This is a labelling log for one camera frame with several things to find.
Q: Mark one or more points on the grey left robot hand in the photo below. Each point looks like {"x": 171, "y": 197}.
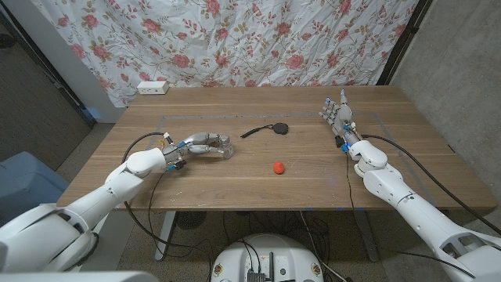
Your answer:
{"x": 195, "y": 143}

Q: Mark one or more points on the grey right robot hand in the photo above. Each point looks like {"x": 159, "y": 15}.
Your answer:
{"x": 340, "y": 117}

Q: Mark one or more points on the clear glass salt shaker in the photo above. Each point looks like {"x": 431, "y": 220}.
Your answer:
{"x": 229, "y": 152}

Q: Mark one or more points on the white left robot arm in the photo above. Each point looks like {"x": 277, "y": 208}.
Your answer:
{"x": 78, "y": 215}

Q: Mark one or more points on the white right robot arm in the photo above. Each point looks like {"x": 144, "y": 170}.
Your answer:
{"x": 411, "y": 207}

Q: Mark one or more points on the small red ball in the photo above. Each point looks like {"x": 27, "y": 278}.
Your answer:
{"x": 278, "y": 167}

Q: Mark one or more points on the grey tape outline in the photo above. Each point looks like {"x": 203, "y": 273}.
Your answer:
{"x": 274, "y": 115}

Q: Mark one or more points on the white power strip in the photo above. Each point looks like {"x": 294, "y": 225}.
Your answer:
{"x": 152, "y": 87}

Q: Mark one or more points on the black round floor fan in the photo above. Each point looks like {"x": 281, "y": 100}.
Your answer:
{"x": 190, "y": 220}

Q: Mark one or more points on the black backdrop stand pole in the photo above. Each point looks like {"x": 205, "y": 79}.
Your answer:
{"x": 403, "y": 43}

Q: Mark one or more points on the white table leg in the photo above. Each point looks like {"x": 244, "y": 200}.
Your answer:
{"x": 164, "y": 239}

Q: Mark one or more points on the floral print curtain backdrop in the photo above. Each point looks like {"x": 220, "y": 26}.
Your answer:
{"x": 235, "y": 39}

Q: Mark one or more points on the grey table leg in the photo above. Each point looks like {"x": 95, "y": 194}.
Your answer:
{"x": 368, "y": 239}

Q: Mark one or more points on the white floor platform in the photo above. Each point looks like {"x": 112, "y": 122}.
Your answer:
{"x": 109, "y": 243}

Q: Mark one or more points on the white robot torso base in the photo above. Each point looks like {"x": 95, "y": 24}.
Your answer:
{"x": 274, "y": 250}

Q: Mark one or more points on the blue plastic bin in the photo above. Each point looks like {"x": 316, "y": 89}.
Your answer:
{"x": 23, "y": 180}

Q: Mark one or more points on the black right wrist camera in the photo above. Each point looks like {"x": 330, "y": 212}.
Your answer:
{"x": 339, "y": 142}

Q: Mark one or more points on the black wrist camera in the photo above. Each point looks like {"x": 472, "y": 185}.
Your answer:
{"x": 178, "y": 165}
{"x": 339, "y": 142}

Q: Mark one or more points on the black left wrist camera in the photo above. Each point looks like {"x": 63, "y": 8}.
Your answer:
{"x": 178, "y": 165}

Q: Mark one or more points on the black wall frame strip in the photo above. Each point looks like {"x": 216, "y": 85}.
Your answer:
{"x": 62, "y": 84}

